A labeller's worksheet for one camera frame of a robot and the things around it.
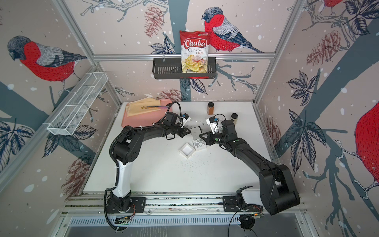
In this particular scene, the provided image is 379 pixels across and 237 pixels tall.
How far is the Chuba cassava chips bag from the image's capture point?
850mm

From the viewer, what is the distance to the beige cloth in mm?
1163

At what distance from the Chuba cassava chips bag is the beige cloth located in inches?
17.3
